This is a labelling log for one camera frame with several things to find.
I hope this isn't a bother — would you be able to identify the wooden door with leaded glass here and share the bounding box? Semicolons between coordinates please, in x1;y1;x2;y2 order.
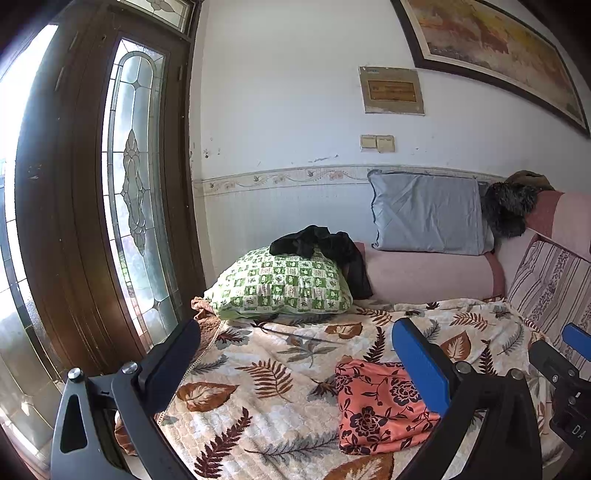
0;0;206;472

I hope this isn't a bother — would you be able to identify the olive cloth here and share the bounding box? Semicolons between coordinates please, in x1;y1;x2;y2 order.
505;170;555;192

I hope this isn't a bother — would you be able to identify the black garment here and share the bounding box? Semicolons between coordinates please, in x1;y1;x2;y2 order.
269;224;374;300

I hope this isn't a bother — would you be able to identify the dark furry cushion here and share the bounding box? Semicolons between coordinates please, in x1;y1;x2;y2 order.
480;181;540;239

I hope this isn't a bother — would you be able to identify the green checked pillow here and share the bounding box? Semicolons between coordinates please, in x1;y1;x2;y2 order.
203;247;354;319

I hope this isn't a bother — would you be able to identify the pink sofa cover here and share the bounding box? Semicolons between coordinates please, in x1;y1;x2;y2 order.
494;189;591;287

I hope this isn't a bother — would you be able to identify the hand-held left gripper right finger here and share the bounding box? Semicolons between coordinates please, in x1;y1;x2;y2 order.
392;316;542;480

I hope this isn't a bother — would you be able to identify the orange floral blouse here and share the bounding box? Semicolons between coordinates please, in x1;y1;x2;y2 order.
333;359;441;456

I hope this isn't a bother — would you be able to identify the striped cushion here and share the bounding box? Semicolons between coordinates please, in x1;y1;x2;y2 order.
505;235;591;365

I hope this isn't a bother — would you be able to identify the framed wall plaque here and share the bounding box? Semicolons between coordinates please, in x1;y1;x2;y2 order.
359;66;426;115

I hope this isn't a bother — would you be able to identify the pink bolster cushion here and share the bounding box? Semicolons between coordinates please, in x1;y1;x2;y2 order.
353;242;506;303

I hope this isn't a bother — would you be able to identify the blue-grey pillow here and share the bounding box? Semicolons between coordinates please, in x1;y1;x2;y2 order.
367;169;496;256

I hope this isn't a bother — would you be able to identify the dark framed painting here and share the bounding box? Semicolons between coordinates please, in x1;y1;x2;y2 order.
390;0;591;138

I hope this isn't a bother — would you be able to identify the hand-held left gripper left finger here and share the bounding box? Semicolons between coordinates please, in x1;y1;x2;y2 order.
50;318;202;480

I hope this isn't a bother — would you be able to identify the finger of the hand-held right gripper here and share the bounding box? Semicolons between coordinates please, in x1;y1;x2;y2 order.
562;322;591;357
527;338;581;394

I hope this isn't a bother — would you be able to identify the leaf print blanket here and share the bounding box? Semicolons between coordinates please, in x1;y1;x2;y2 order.
152;298;568;480

